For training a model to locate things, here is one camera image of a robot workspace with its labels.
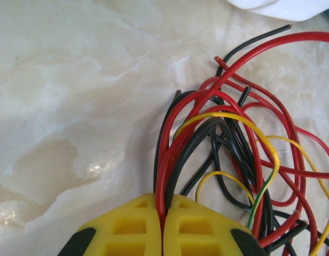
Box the black cable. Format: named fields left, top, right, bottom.
left=215, top=23, right=293, bottom=81
left=153, top=90, right=183, bottom=194
left=211, top=85, right=277, bottom=256
left=166, top=118, right=261, bottom=214

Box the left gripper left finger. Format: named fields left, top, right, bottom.
left=57, top=193, right=163, bottom=256

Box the white plastic bin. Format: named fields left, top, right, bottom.
left=225, top=0, right=329, bottom=21

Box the red cable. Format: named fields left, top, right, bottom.
left=156, top=89, right=264, bottom=242
left=257, top=127, right=329, bottom=256
left=214, top=55, right=307, bottom=208
left=155, top=31, right=329, bottom=218

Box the yellow cable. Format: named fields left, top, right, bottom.
left=195, top=171, right=256, bottom=205
left=173, top=111, right=281, bottom=230
left=248, top=135, right=329, bottom=256

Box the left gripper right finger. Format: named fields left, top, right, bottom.
left=163, top=194, right=269, bottom=256

